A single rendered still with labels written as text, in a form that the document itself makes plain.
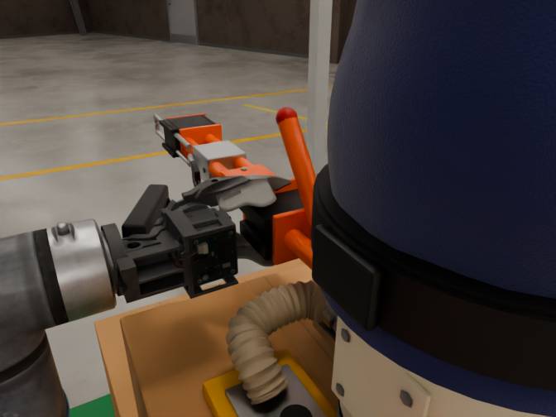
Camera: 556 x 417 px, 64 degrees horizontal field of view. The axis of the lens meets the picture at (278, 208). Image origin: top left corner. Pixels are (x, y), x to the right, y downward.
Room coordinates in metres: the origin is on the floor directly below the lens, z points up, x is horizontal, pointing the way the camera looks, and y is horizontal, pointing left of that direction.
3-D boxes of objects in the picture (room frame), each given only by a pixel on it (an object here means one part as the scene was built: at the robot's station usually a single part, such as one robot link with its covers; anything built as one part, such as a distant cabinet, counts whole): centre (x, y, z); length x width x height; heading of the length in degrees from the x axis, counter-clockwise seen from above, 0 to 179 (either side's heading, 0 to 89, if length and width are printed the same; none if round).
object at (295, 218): (0.46, -0.01, 1.20); 0.10 x 0.08 x 0.06; 119
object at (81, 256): (0.36, 0.18, 1.20); 0.09 x 0.05 x 0.10; 29
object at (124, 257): (0.39, 0.11, 1.20); 0.12 x 0.09 x 0.08; 119
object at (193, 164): (0.70, 0.17, 1.21); 0.31 x 0.03 x 0.05; 29
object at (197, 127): (0.77, 0.15, 1.21); 0.08 x 0.07 x 0.05; 29
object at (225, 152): (0.65, 0.09, 1.20); 0.07 x 0.07 x 0.04; 29
